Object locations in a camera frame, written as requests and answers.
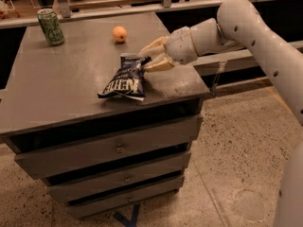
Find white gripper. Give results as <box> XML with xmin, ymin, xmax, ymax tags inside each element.
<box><xmin>138</xmin><ymin>26</ymin><xmax>198</xmax><ymax>72</ymax></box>

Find grey drawer cabinet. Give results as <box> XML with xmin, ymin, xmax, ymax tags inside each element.
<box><xmin>0</xmin><ymin>13</ymin><xmax>207</xmax><ymax>208</ymax></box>

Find green soda can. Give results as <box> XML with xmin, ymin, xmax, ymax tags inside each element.
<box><xmin>37</xmin><ymin>9</ymin><xmax>64</xmax><ymax>46</ymax></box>

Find grey metal rail frame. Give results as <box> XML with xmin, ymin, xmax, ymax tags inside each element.
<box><xmin>0</xmin><ymin>0</ymin><xmax>303</xmax><ymax>99</ymax></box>

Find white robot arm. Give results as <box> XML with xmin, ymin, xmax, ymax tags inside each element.
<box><xmin>139</xmin><ymin>0</ymin><xmax>303</xmax><ymax>227</ymax></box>

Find top grey drawer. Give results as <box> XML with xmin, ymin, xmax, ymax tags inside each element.
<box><xmin>15</xmin><ymin>114</ymin><xmax>202</xmax><ymax>179</ymax></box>

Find grey drawer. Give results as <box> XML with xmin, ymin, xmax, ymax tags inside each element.
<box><xmin>47</xmin><ymin>150</ymin><xmax>191</xmax><ymax>203</ymax></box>
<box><xmin>15</xmin><ymin>114</ymin><xmax>202</xmax><ymax>179</ymax></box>
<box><xmin>66</xmin><ymin>175</ymin><xmax>185</xmax><ymax>218</ymax></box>

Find orange fruit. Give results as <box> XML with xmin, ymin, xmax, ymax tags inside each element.
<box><xmin>113</xmin><ymin>26</ymin><xmax>127</xmax><ymax>43</ymax></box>

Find blue chip bag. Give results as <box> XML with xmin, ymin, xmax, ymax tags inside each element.
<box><xmin>98</xmin><ymin>53</ymin><xmax>152</xmax><ymax>101</ymax></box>

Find bottom grey drawer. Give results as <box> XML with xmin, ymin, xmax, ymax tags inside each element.
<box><xmin>66</xmin><ymin>175</ymin><xmax>185</xmax><ymax>218</ymax></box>

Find middle grey drawer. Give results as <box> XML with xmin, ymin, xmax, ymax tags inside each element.
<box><xmin>47</xmin><ymin>150</ymin><xmax>191</xmax><ymax>203</ymax></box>

